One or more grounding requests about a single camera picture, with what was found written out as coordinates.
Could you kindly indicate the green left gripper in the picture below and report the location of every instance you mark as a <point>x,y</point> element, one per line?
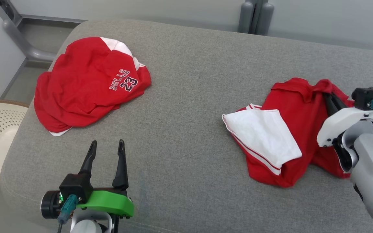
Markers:
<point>108,200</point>

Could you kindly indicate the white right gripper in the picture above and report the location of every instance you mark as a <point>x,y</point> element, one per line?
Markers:
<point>338,124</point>

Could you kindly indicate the red white-sleeved Bulls jersey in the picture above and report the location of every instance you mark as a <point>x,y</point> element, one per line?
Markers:
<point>303,113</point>

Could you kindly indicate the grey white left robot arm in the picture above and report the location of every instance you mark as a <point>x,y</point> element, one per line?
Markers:
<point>86,225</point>

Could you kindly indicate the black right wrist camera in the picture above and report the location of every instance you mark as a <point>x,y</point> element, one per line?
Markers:
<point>366,95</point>

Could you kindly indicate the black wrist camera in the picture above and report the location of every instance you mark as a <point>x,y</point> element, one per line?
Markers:
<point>75,187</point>
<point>366,95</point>

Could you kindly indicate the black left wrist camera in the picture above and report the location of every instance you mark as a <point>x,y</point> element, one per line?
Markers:
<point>75,187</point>

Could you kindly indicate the grey partition post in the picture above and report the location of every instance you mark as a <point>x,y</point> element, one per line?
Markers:
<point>256,16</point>

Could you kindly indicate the grey metal tube frame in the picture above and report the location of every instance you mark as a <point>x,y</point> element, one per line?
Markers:
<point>18,37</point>

